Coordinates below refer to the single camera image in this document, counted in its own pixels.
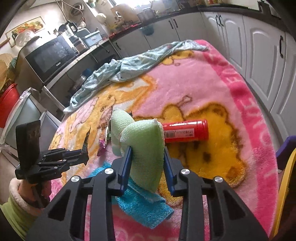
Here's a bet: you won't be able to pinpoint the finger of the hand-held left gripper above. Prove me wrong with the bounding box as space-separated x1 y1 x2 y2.
39 156 89 173
43 149 88 160

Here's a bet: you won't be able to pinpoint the red cylindrical can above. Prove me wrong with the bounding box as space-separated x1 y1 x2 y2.
161 119 209 144

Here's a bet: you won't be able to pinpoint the blue plastic box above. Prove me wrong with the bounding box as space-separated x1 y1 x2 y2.
82 31 103 47

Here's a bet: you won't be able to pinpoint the woven straw basket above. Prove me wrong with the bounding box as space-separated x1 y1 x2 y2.
0 53 16 93

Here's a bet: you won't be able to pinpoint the light blue cloth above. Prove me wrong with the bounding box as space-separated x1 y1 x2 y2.
63 40 210 114

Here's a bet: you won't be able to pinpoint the red plastic bucket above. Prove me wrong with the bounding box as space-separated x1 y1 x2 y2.
0 83 21 128

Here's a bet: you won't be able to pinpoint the purple plastic object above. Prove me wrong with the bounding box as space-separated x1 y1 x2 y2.
276 136 296 173

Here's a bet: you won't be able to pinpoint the person's left forearm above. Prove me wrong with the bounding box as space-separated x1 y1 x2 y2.
0 178 50 234

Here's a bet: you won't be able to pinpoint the metal shelf rack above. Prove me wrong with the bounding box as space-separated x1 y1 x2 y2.
40 39 121 109

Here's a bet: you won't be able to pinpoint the steel cooking pot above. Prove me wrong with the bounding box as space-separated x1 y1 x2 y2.
137 8 155 21

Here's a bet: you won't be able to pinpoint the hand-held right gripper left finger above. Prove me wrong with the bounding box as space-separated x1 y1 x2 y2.
26 146 133 241

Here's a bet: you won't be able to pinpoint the green sponge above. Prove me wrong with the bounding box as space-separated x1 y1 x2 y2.
110 109 166 194

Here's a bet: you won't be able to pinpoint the white lower cabinets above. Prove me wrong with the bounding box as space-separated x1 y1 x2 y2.
111 10 296 137

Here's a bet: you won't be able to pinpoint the black kitchen countertop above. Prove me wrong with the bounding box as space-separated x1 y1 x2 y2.
109 0 296 40

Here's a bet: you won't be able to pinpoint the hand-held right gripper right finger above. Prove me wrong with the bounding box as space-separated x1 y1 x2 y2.
163 148 270 241

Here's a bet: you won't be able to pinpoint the blue hanging basket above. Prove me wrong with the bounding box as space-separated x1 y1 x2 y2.
142 24 155 36

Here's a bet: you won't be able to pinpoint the yellow-rimmed trash bin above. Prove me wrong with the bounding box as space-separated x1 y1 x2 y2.
270 153 296 241

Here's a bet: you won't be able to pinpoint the electric kettle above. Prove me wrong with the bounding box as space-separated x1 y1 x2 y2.
58 21 80 44

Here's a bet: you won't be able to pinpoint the blue sponge cloth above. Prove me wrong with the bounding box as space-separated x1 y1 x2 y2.
88 162 174 229

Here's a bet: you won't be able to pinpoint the purple snack wrapper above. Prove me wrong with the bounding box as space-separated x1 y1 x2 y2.
97 126 112 158

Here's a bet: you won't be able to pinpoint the coiled white cable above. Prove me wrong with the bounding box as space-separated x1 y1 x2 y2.
62 0 84 15

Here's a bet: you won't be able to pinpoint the black microwave oven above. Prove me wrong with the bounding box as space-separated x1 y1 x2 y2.
18 35 80 84

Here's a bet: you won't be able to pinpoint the grey metal cabinet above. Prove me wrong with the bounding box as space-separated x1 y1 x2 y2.
3 88 60 149

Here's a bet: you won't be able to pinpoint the fruit wall picture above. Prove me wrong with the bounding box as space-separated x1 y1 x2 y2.
5 16 45 39

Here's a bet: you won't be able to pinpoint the person's left hand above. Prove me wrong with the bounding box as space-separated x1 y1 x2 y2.
20 179 52 209

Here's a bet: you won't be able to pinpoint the pink printed blanket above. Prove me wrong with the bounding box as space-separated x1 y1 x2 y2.
47 39 281 241

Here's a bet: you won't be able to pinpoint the beige cutting board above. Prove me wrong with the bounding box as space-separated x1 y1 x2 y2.
111 3 137 24

